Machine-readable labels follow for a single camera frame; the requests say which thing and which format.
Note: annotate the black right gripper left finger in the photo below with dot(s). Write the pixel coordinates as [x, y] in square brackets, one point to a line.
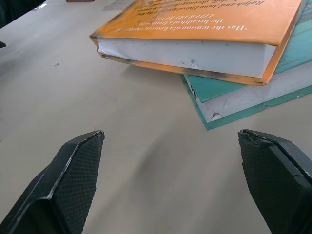
[61, 185]

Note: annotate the small black object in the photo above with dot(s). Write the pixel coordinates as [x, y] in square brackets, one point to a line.
[2, 44]

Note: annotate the orange hardcover book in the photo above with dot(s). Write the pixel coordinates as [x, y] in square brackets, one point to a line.
[200, 29]

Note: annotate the teal hardcover book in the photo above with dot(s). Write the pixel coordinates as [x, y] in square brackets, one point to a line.
[243, 97]

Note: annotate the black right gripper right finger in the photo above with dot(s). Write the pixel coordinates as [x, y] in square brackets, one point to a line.
[275, 180]

